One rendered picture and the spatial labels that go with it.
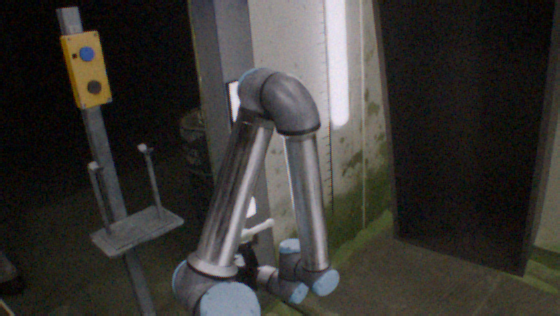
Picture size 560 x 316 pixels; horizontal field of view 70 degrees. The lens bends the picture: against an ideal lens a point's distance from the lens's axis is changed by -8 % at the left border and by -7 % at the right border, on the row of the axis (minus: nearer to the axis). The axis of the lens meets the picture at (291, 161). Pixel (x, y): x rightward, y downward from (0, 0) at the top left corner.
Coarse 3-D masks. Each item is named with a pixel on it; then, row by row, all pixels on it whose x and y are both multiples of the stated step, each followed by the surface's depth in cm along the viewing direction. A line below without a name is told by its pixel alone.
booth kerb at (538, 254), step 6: (390, 204) 299; (390, 210) 300; (534, 246) 234; (540, 246) 232; (534, 252) 235; (540, 252) 233; (546, 252) 230; (552, 252) 228; (558, 252) 225; (534, 258) 236; (540, 258) 233; (546, 258) 231; (552, 258) 229; (558, 258) 226; (546, 264) 232; (552, 264) 230; (558, 264) 227; (558, 270) 228
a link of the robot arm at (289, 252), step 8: (288, 240) 141; (296, 240) 141; (280, 248) 138; (288, 248) 135; (296, 248) 135; (280, 256) 138; (288, 256) 136; (296, 256) 134; (280, 264) 139; (288, 264) 135; (280, 272) 139; (288, 272) 137; (288, 280) 138; (296, 280) 138
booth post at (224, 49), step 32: (192, 0) 167; (224, 0) 162; (192, 32) 174; (224, 32) 166; (224, 64) 170; (224, 96) 174; (224, 128) 181; (256, 192) 200; (256, 224) 205; (256, 256) 210
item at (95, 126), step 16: (64, 16) 139; (64, 32) 142; (96, 112) 155; (96, 128) 157; (96, 144) 158; (96, 160) 162; (112, 160) 164; (112, 176) 166; (112, 192) 167; (112, 208) 169; (128, 256) 179; (128, 272) 184; (144, 288) 189; (144, 304) 190
